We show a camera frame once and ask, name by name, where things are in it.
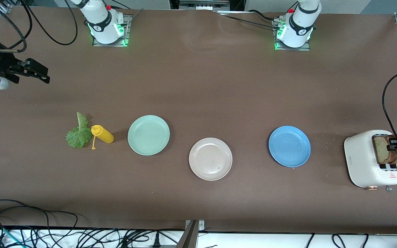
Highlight green lettuce leaf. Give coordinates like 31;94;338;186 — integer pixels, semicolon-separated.
65;112;92;148

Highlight yellow mustard squeeze bottle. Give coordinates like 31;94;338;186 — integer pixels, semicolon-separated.
91;125;114;150

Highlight blue plate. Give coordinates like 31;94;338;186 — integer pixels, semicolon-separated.
268;125;311;168

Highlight mint green plate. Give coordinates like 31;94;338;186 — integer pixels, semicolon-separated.
128;115;170;156

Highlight beige plate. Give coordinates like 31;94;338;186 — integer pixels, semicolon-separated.
189;137;233;181

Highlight white two-slot toaster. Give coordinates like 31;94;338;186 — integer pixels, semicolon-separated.
344;130;397;192

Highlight grey metal device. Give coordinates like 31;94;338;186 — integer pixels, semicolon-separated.
179;0;231;11

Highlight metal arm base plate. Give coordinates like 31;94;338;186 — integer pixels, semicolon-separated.
92;14;132;47
272;19;311;51

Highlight black base cable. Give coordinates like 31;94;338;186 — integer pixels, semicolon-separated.
217;10;279;31

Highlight metal post with bracket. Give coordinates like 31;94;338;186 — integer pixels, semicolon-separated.
176;220;206;248

